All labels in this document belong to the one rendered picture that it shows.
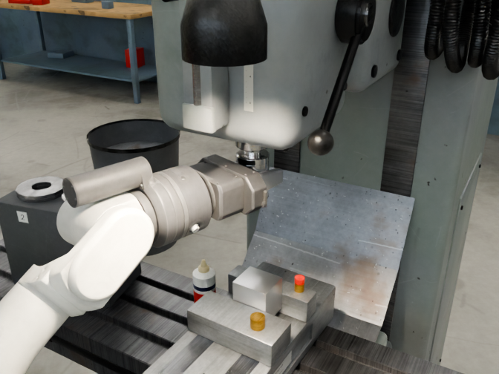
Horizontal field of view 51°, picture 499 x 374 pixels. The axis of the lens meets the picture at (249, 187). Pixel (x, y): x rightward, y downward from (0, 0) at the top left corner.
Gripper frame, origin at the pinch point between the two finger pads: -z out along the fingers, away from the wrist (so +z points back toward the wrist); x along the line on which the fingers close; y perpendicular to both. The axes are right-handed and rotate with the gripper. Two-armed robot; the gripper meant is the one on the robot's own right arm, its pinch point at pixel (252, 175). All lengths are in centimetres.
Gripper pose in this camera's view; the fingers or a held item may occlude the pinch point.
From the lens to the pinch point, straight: 74.7
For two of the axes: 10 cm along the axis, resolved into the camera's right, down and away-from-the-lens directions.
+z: -7.3, 2.8, -6.2
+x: -6.8, -3.1, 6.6
